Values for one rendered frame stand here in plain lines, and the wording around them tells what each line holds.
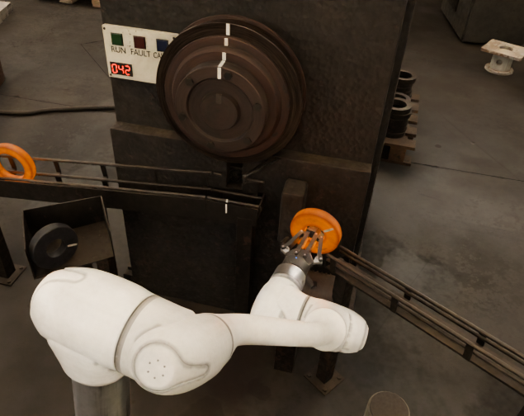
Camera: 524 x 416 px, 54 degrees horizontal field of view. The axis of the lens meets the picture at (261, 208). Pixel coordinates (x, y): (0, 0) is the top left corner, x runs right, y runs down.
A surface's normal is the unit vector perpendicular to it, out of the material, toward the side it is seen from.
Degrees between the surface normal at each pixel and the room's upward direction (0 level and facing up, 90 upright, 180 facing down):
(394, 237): 0
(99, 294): 4
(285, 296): 7
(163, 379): 50
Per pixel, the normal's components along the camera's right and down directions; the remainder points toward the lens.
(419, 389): 0.05, -0.78
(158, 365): -0.13, 0.01
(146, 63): -0.23, 0.60
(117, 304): 0.14, -0.60
